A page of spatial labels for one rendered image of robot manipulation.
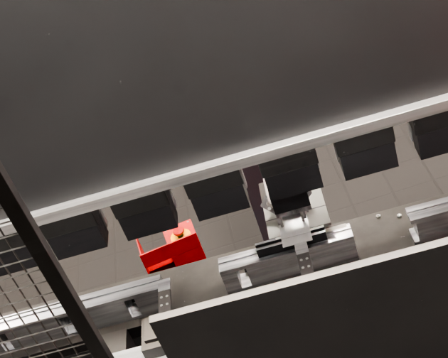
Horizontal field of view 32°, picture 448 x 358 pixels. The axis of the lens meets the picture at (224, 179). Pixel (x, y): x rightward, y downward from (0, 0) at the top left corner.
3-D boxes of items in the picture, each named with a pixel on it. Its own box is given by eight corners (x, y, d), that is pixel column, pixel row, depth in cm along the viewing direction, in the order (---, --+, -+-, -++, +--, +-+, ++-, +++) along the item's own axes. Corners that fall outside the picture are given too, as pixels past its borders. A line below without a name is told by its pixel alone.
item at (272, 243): (325, 232, 220) (323, 224, 218) (327, 239, 218) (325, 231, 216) (257, 251, 222) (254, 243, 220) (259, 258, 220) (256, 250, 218)
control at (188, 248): (200, 242, 280) (185, 205, 270) (211, 270, 267) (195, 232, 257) (148, 263, 279) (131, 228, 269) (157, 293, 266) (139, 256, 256)
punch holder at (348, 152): (392, 147, 208) (382, 96, 198) (400, 165, 201) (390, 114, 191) (337, 163, 210) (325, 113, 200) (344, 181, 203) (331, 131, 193)
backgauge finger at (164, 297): (185, 278, 220) (180, 266, 217) (190, 349, 199) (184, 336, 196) (146, 289, 221) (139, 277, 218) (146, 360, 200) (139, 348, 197)
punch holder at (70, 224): (110, 226, 216) (87, 181, 207) (109, 246, 210) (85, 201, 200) (60, 240, 218) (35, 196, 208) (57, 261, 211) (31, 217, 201)
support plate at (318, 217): (315, 170, 240) (314, 167, 239) (331, 224, 219) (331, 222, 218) (259, 186, 242) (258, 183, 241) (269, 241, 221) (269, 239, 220)
